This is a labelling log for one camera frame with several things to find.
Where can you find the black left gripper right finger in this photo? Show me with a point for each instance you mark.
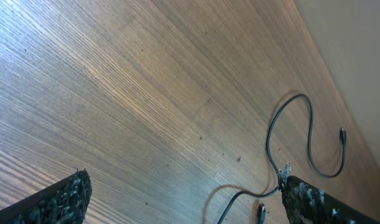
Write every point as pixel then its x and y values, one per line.
pixel 305 203

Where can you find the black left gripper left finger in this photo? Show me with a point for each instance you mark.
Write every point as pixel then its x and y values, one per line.
pixel 63 202

